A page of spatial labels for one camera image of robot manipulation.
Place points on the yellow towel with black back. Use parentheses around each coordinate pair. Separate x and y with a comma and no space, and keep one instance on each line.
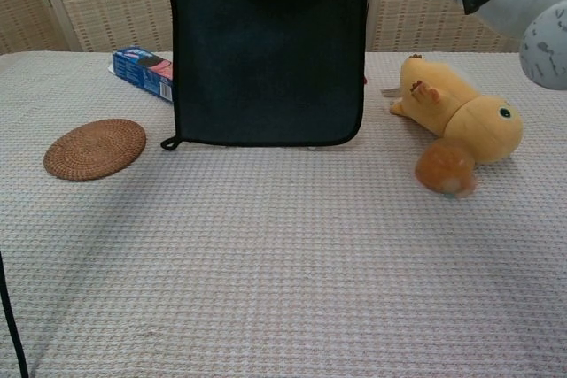
(266,64)

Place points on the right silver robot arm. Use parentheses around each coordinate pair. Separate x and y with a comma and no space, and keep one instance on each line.
(522,2)

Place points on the yellow plush duck toy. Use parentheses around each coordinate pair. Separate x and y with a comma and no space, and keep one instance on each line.
(483,130)

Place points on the woven folding screen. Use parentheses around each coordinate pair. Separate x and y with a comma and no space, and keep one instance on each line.
(88,6)

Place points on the blue cookie box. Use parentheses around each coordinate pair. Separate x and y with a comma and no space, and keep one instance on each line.
(142,72)

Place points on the round woven rattan coaster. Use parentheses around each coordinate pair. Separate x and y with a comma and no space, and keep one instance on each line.
(95,150)

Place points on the translucent orange ball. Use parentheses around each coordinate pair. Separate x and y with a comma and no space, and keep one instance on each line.
(443,165)

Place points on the light waffle tablecloth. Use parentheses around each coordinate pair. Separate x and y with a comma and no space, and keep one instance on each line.
(283,263)

